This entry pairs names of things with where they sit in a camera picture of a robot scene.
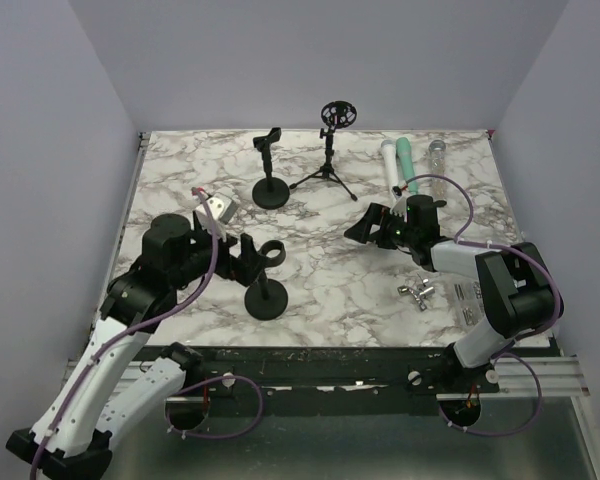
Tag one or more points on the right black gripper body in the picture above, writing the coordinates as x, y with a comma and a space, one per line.
394, 231

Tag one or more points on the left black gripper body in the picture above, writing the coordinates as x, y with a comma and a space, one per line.
202, 251

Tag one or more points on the black round base clip stand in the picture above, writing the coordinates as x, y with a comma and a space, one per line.
267, 299

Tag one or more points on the white microphone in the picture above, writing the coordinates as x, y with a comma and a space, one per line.
389, 156

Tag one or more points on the mint green microphone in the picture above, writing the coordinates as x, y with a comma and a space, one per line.
404, 154

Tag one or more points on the glitter silver mesh microphone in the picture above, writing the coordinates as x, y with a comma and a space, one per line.
437, 165

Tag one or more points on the black tripod shock mount stand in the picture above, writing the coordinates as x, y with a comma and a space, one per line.
335, 115

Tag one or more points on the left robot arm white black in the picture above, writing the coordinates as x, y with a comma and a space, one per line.
165, 279

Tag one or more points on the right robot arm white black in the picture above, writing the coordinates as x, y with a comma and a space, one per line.
518, 296

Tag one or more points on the chrome faucet fitting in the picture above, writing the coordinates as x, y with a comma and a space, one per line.
420, 292

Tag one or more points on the clear screw organizer box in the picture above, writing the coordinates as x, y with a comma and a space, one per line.
468, 303

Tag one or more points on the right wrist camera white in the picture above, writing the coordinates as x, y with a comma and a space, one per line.
400, 206

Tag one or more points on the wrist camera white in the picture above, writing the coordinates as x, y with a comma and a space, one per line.
400, 206
215, 212

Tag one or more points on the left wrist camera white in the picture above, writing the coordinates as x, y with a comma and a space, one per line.
215, 212

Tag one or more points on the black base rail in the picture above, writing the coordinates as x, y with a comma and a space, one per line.
311, 382

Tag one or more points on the aluminium extrusion frame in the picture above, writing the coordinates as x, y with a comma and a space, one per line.
69, 421

